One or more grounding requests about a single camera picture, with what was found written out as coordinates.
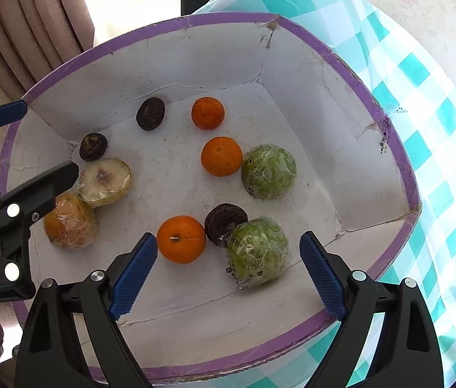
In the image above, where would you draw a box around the orange tangerine with stem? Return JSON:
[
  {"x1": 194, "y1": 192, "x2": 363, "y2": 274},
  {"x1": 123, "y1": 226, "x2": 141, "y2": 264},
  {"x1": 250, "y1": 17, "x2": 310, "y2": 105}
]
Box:
[{"x1": 156, "y1": 215, "x2": 206, "y2": 264}]

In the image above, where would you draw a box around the orange fruit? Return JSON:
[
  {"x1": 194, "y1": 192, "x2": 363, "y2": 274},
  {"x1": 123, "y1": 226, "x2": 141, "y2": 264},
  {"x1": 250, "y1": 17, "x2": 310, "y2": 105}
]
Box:
[{"x1": 44, "y1": 191, "x2": 98, "y2": 250}]

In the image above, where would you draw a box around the yellow halved fruit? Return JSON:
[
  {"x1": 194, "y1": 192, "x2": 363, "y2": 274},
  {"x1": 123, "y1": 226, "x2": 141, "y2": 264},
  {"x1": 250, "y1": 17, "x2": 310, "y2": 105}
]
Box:
[{"x1": 77, "y1": 158, "x2": 132, "y2": 209}]

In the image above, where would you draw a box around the dark purple passion fruit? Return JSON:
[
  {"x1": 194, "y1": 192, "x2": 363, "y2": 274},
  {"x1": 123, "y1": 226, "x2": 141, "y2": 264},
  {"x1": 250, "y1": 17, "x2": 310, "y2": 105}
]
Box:
[{"x1": 204, "y1": 203, "x2": 248, "y2": 247}]

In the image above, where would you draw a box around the green halved fruit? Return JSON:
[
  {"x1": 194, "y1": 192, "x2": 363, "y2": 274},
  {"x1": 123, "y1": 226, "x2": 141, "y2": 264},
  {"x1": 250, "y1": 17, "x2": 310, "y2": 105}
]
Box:
[{"x1": 241, "y1": 144, "x2": 297, "y2": 200}]

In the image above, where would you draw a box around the small orange tangerine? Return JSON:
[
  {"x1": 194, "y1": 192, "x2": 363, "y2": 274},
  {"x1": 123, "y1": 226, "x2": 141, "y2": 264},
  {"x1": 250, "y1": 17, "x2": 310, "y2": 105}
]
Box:
[{"x1": 191, "y1": 96, "x2": 225, "y2": 131}]

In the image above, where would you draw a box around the pink curtain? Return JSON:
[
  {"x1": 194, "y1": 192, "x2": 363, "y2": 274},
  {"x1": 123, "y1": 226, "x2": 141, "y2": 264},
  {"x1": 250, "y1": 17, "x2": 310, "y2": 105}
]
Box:
[{"x1": 0, "y1": 0, "x2": 96, "y2": 207}]

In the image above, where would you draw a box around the purple cardboard box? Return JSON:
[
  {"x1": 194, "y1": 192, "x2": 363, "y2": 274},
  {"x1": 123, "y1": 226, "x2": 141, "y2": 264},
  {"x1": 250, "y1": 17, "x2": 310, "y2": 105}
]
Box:
[{"x1": 0, "y1": 12, "x2": 421, "y2": 387}]

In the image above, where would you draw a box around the teal white checkered tablecloth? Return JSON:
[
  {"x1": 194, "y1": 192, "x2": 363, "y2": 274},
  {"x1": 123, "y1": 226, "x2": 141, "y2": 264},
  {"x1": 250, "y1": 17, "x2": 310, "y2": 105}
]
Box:
[{"x1": 194, "y1": 0, "x2": 456, "y2": 388}]

